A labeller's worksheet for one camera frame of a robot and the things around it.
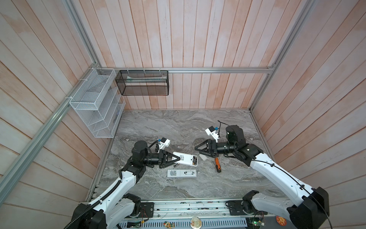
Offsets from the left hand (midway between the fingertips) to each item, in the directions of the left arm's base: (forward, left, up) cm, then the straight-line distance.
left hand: (178, 163), depth 66 cm
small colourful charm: (-22, +5, -22) cm, 31 cm away
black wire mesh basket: (+62, +27, +2) cm, 68 cm away
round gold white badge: (-22, -9, -22) cm, 32 cm away
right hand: (+6, -10, +2) cm, 12 cm away
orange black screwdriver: (+8, -25, -21) cm, 33 cm away
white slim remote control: (+3, -1, -20) cm, 21 cm away
